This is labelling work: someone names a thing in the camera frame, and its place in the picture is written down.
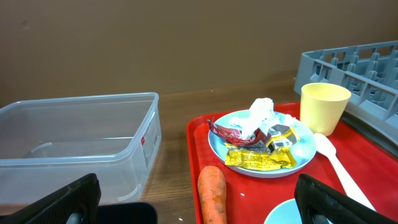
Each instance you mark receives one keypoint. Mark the clear plastic bin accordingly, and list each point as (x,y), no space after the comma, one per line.
(47,144)

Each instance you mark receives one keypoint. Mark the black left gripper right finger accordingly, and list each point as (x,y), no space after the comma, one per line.
(319,203)

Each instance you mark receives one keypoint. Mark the orange carrot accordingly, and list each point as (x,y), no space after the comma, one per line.
(212,192)

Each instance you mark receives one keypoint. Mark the yellow snack wrapper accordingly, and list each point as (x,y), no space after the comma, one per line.
(264,151)

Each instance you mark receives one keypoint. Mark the red serving tray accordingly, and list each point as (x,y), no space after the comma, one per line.
(251,199)

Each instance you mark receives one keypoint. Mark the light blue bowl with rice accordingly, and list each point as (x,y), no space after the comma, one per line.
(286,212)

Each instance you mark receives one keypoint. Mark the yellow plastic cup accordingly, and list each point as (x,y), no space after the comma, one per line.
(321,106)

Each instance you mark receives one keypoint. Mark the grey dishwasher rack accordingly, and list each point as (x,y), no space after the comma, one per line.
(369,72)

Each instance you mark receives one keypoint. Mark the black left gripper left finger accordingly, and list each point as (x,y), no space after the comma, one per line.
(76,202)

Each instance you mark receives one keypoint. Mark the white tissue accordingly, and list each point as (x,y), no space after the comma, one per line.
(261,115)

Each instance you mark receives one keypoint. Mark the black plastic tray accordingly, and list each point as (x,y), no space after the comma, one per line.
(127,213)

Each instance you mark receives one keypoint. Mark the red snack wrapper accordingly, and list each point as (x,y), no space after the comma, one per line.
(236,135)

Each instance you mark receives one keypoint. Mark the white plastic spoon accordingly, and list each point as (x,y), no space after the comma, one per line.
(326,148)

